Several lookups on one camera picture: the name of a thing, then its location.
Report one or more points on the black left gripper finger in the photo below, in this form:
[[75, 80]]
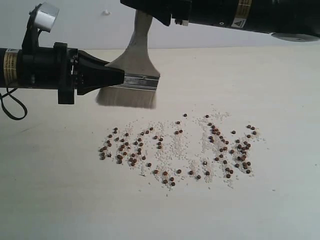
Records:
[[93, 73]]

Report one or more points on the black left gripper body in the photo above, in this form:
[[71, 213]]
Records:
[[48, 68]]

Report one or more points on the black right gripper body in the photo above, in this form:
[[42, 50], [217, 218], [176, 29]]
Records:
[[201, 12]]

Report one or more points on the wooden paint brush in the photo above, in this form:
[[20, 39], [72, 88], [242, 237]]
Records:
[[141, 78]]

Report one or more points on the brown beans and white crumbs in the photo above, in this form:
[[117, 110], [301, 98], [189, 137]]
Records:
[[176, 148]]

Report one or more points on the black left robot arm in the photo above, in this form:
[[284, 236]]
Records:
[[9, 60]]

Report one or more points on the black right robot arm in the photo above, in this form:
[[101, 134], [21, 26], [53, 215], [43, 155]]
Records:
[[288, 20]]

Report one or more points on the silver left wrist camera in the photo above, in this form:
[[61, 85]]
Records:
[[45, 16]]

